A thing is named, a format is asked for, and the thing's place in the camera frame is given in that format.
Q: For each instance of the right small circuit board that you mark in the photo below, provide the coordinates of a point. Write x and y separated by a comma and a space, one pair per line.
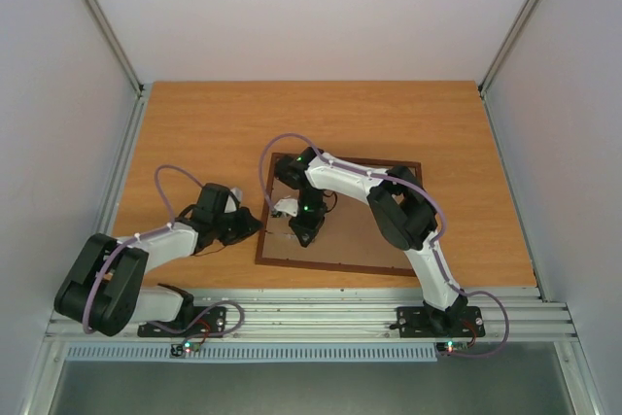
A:
452, 346

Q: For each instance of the aluminium rail base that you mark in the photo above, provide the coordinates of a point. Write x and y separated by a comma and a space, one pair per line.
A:
360, 315

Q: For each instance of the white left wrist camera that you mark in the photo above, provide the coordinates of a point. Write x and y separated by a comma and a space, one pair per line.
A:
234, 198

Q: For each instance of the grey slotted cable duct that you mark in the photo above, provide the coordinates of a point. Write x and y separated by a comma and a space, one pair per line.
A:
135, 352

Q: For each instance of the left small circuit board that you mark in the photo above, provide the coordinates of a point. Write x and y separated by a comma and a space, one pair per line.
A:
187, 349

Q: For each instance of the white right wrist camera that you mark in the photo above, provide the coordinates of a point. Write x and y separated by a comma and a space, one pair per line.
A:
285, 207

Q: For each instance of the clear handle screwdriver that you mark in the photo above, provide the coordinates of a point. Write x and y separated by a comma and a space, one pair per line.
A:
283, 235

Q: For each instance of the aluminium corner post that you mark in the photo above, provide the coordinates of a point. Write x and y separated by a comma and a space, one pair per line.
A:
104, 26
517, 27

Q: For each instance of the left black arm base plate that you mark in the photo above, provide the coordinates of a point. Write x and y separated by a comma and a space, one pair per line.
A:
211, 322

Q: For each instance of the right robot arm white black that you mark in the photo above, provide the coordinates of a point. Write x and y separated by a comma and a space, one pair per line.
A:
404, 215

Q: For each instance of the left aluminium corner post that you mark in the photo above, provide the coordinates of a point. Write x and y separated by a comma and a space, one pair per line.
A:
104, 26

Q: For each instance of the small circuit board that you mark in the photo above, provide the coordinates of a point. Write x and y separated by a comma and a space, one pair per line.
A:
452, 346
187, 349

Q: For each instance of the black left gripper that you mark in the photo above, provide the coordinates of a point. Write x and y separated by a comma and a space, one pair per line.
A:
249, 226

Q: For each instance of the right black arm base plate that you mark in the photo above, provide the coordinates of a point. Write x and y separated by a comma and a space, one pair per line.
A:
417, 322

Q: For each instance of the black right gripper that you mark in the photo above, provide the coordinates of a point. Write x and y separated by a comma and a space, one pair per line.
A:
305, 226

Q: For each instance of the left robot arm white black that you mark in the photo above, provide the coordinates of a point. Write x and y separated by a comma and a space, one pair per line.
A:
103, 290

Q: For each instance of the right aluminium corner post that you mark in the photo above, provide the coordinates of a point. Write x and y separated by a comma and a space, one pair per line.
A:
517, 27

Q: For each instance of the brown wooden picture frame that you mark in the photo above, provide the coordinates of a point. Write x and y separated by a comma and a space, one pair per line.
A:
262, 230

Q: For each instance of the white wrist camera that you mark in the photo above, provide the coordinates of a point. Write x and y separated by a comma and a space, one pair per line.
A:
234, 198
285, 207

